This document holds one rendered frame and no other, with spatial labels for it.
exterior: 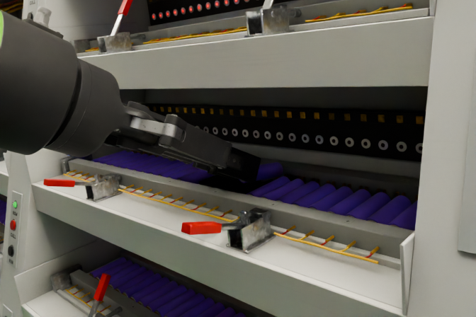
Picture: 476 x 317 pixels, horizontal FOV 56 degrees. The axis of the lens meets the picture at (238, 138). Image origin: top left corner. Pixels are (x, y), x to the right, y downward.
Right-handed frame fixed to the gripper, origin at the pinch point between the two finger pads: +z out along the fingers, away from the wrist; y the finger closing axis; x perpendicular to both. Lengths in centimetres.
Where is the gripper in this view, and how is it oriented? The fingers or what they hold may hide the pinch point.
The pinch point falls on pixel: (227, 162)
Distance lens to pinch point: 48.7
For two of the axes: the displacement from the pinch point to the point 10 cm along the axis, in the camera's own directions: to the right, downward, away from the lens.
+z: 6.5, 2.8, 7.1
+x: -2.4, 9.6, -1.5
